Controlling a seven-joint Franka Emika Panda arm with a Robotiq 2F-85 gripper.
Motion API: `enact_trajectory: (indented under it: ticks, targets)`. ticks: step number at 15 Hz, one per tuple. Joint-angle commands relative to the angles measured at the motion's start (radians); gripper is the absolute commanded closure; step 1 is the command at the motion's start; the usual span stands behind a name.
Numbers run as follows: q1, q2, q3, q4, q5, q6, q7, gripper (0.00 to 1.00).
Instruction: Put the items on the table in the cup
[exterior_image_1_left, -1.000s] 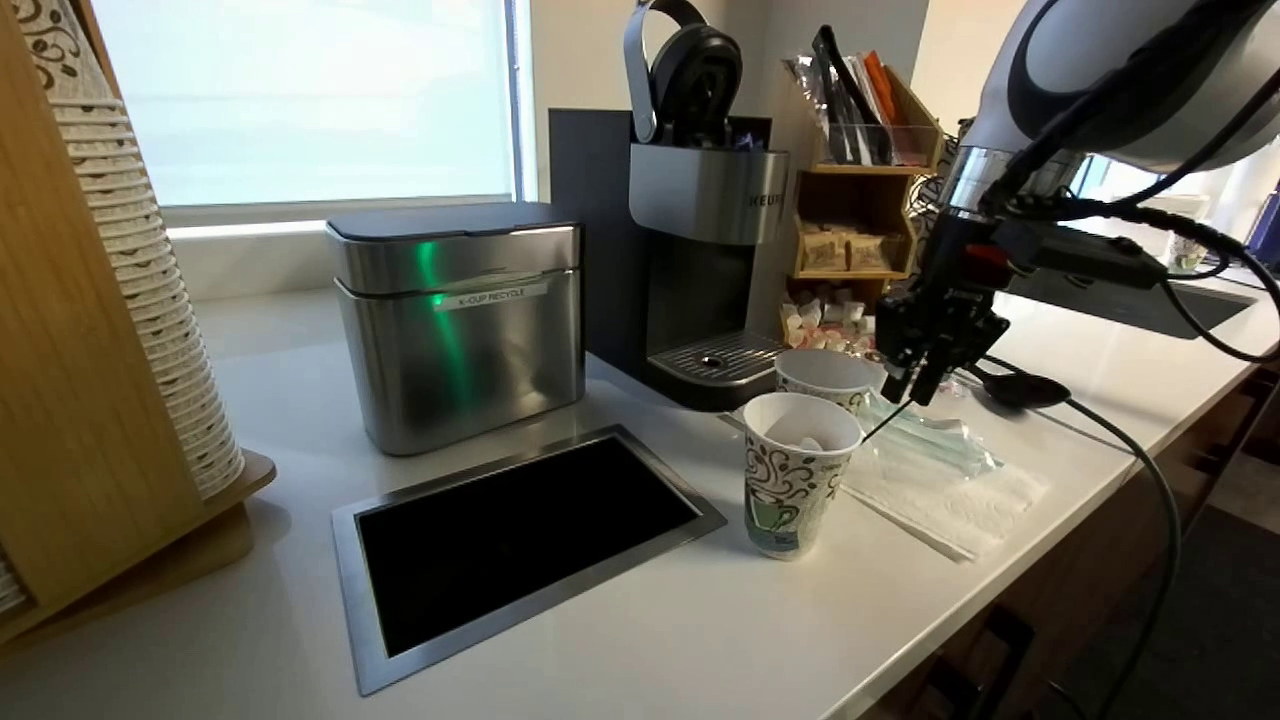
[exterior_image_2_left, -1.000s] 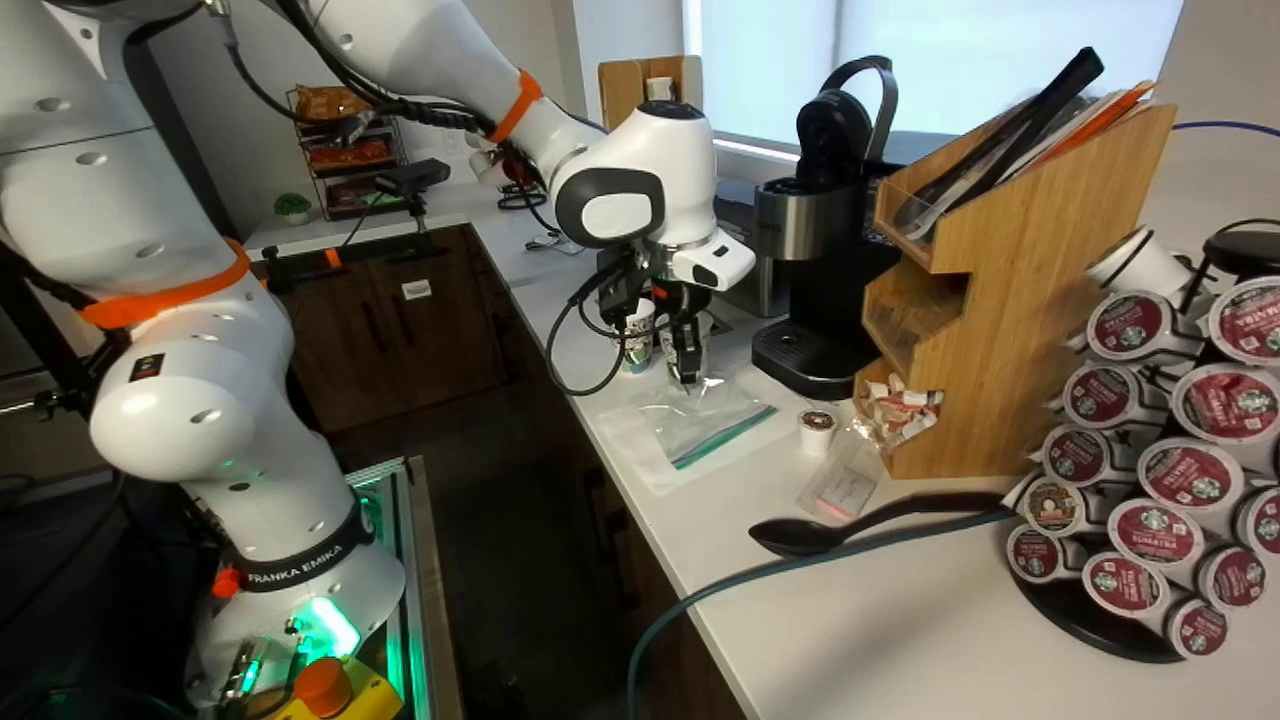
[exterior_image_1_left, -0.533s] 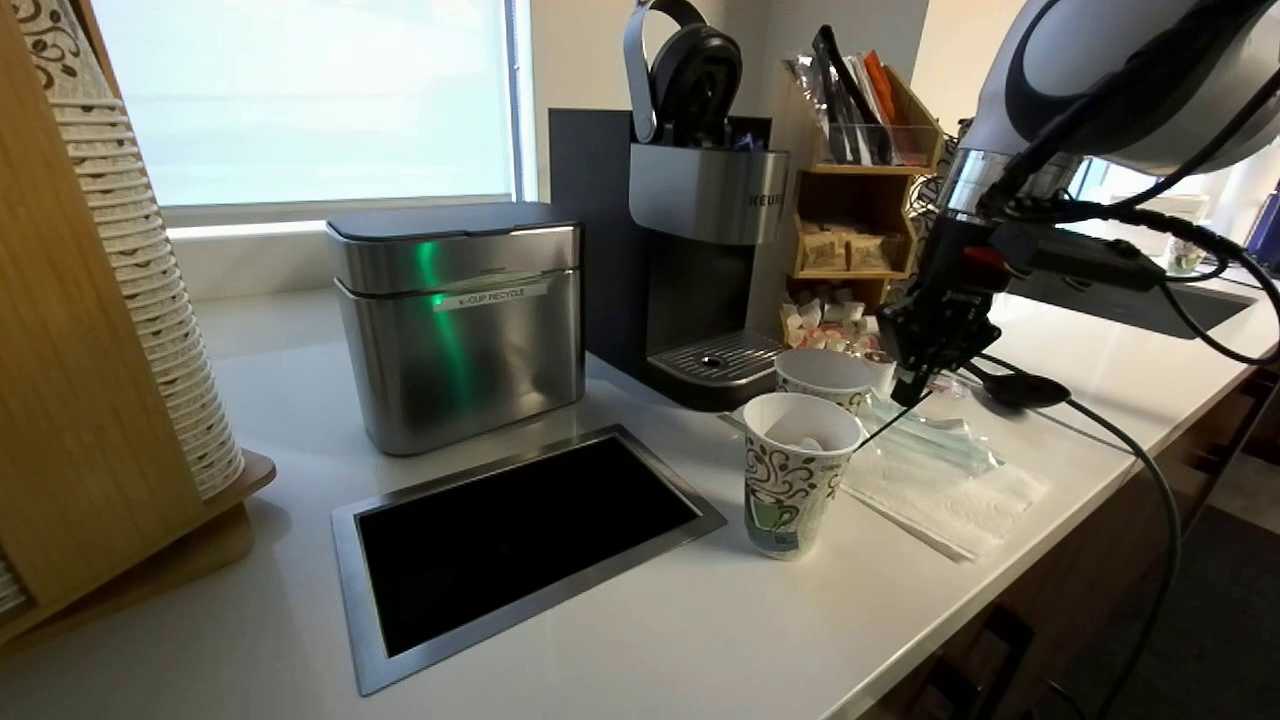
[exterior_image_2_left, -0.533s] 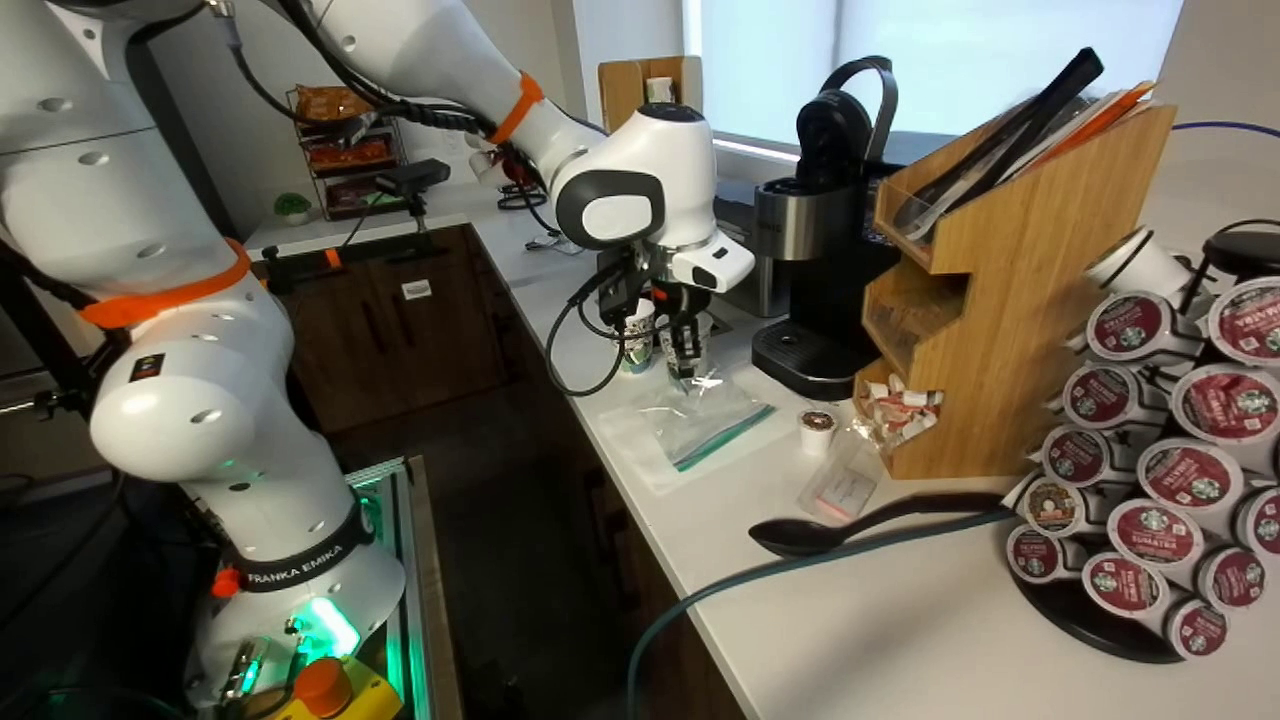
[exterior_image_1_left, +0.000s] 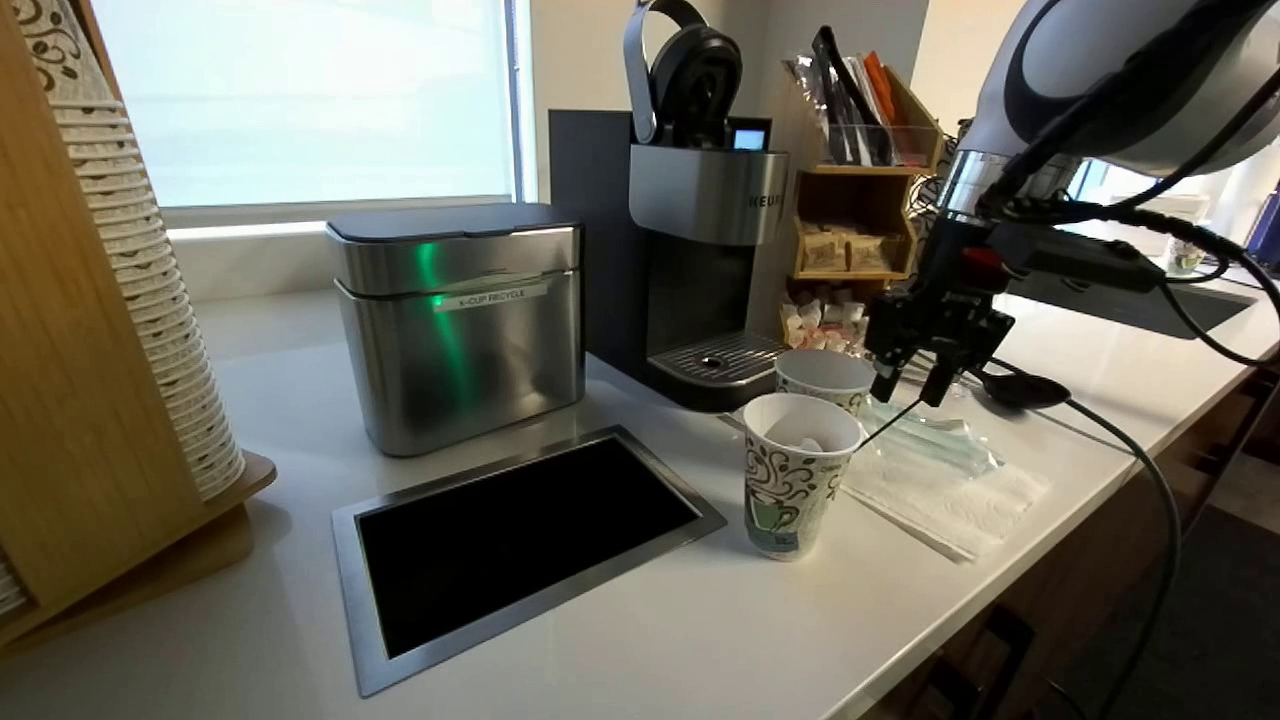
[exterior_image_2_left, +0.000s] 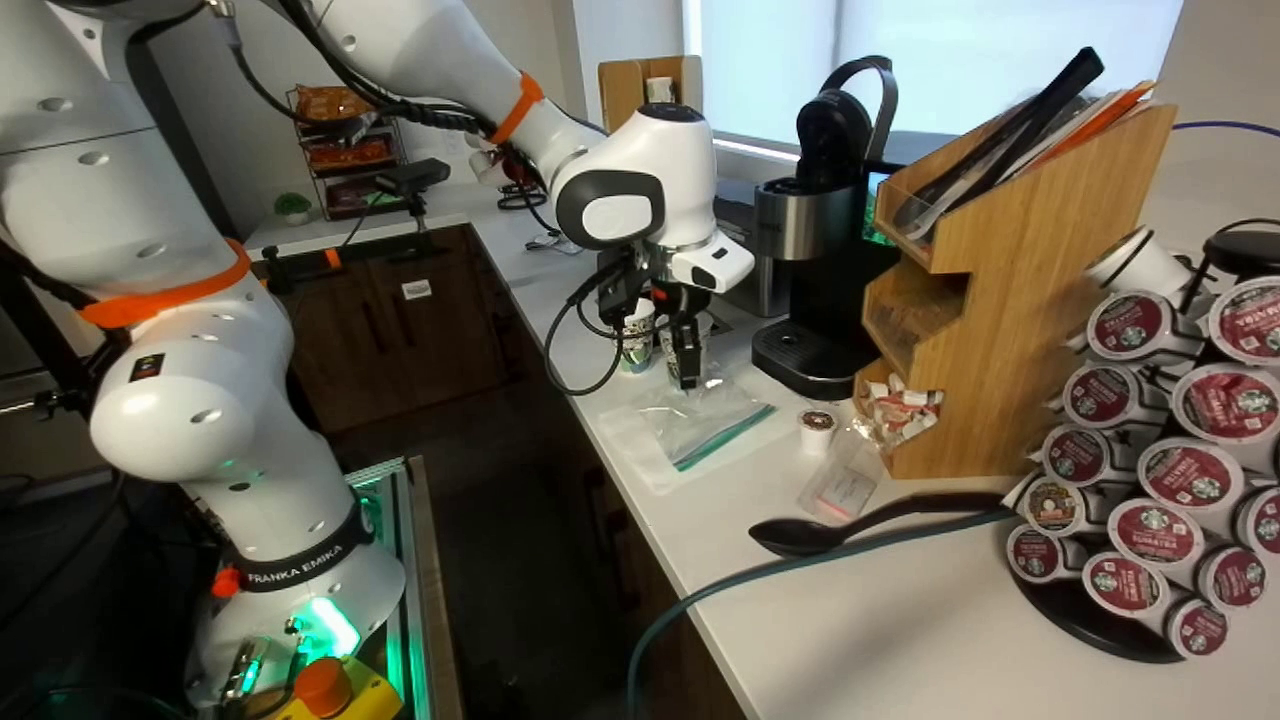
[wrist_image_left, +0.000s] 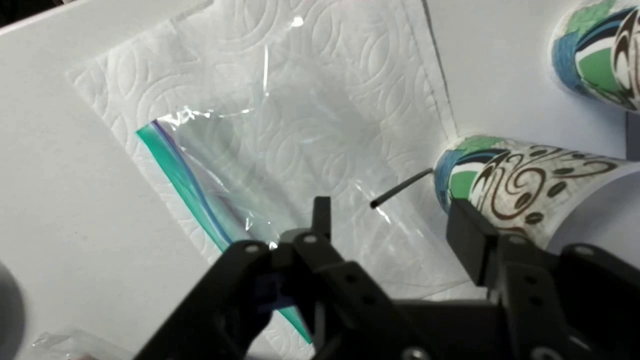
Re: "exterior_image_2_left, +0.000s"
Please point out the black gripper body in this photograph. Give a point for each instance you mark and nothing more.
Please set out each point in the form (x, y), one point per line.
(683, 311)

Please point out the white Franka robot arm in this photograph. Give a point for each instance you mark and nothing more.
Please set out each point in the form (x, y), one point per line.
(200, 403)

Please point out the wooden cup dispenser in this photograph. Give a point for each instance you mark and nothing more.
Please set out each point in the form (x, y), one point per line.
(620, 92)

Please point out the clear zip bag green seal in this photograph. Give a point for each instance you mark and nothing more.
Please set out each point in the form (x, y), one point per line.
(704, 434)

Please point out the brown lid creamer pod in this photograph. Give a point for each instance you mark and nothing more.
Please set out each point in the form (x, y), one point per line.
(816, 428)

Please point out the black silver coffee machine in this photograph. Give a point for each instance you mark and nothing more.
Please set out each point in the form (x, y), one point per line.
(815, 223)

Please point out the under counter cabinet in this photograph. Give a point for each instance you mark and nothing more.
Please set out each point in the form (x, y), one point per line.
(602, 533)

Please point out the clear packet pink label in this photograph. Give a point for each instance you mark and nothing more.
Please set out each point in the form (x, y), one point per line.
(842, 484)

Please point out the black plastic spoon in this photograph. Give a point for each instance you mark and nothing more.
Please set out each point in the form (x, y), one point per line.
(800, 538)

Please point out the pile of creamer cups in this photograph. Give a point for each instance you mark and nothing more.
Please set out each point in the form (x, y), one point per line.
(896, 405)

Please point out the stack of paper cups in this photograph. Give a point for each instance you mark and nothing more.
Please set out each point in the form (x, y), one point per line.
(660, 89)

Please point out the dark wood cabinet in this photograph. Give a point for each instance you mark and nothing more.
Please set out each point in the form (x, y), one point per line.
(401, 361)

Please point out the wooden condiment organizer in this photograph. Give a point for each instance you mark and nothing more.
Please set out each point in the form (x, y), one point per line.
(1012, 332)

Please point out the black tongs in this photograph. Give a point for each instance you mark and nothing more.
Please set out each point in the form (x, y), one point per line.
(1001, 143)

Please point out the snack shelf rack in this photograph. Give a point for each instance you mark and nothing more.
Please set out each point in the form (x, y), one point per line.
(350, 154)

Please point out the bright window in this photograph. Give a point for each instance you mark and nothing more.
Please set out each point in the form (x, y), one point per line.
(962, 54)

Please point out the green round object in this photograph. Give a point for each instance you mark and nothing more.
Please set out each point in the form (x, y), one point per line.
(292, 207)

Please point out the white coffee pod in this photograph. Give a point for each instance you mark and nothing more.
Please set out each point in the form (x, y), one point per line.
(1142, 263)

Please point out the coffee pod carousel rack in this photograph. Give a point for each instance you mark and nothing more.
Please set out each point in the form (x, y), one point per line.
(1086, 625)

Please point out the orange packets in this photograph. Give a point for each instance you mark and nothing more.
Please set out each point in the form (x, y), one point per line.
(1114, 105)

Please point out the yellow emergency stop box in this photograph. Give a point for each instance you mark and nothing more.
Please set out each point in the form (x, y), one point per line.
(325, 686)

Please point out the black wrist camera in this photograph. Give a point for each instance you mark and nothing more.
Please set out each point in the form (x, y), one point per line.
(624, 292)

